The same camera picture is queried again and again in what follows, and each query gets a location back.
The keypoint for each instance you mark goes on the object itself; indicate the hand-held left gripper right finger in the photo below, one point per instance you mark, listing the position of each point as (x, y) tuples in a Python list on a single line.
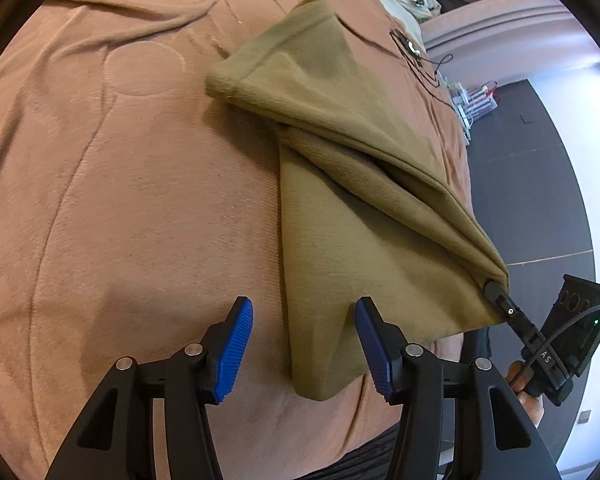
[(375, 350)]

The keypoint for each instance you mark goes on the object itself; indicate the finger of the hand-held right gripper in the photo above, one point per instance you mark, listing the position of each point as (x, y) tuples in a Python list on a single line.
[(505, 305)]

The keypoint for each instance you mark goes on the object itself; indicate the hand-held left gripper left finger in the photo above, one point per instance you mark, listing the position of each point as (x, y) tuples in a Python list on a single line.
[(235, 355)]

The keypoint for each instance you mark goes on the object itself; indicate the olive printed t-shirt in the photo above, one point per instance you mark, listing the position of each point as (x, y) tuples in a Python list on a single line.
[(355, 210)]

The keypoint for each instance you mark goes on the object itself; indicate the person's right hand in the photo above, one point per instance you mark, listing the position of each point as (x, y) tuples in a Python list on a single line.
[(532, 405)]

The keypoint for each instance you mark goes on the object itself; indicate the orange-brown blanket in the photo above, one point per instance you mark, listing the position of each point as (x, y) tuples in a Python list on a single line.
[(105, 185)]

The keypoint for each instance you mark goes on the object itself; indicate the wall socket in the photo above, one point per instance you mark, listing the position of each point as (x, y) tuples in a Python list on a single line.
[(585, 416)]

